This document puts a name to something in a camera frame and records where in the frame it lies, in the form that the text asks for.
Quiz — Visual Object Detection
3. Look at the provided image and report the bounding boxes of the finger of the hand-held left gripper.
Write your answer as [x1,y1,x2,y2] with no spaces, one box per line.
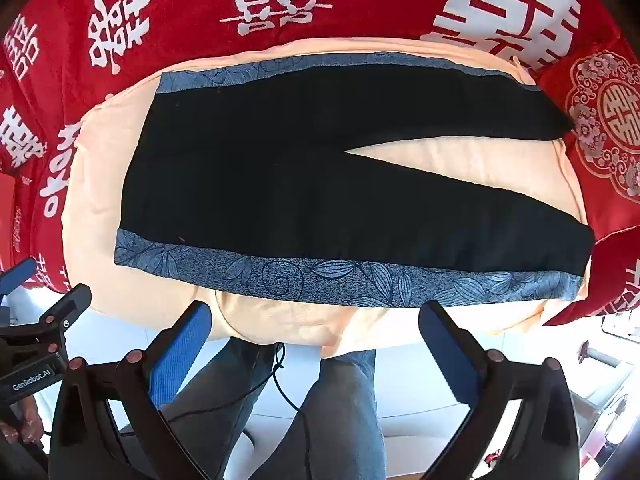
[27,283,94,357]
[0,258,39,297]

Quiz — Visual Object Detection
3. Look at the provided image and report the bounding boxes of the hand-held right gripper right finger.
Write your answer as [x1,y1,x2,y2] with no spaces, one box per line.
[419,301,583,480]

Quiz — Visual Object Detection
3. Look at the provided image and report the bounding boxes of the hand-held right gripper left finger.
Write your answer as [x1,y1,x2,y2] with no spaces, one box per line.
[47,301,221,480]

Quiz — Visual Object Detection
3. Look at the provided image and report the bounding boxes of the black pants with blue trim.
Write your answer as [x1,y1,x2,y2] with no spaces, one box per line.
[114,51,596,309]

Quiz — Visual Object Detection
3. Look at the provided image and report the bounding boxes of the person's left hand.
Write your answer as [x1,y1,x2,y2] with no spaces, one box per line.
[0,396,45,445]

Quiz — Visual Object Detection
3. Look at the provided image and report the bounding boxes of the peach quilted cloth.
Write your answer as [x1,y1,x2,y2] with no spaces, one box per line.
[59,36,591,360]

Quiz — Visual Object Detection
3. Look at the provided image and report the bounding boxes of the red embroidered pillow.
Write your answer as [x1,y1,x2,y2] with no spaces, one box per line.
[536,41,640,241]

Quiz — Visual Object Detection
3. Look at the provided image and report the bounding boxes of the red printed blanket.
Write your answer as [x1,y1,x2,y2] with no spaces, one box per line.
[0,0,640,332]

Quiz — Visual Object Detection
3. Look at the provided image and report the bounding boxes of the black cable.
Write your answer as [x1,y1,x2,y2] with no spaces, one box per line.
[165,342,308,418]

